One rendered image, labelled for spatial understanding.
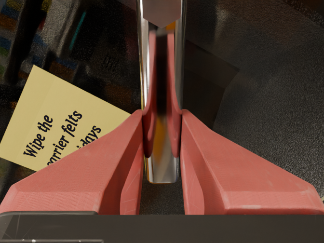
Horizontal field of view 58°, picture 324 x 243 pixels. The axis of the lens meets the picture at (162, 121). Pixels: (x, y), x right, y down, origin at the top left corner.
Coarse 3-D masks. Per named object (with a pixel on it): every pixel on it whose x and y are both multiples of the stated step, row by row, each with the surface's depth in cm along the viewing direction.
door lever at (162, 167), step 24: (144, 0) 8; (168, 0) 8; (144, 24) 9; (168, 24) 9; (144, 48) 10; (168, 48) 10; (144, 72) 10; (168, 72) 10; (144, 96) 11; (168, 96) 11; (144, 120) 11; (168, 120) 11; (144, 144) 12; (168, 144) 12; (168, 168) 13
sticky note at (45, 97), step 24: (48, 72) 15; (24, 96) 16; (48, 96) 16; (72, 96) 16; (24, 120) 17; (48, 120) 17; (72, 120) 17; (96, 120) 17; (120, 120) 17; (0, 144) 18; (24, 144) 18; (48, 144) 18; (72, 144) 18
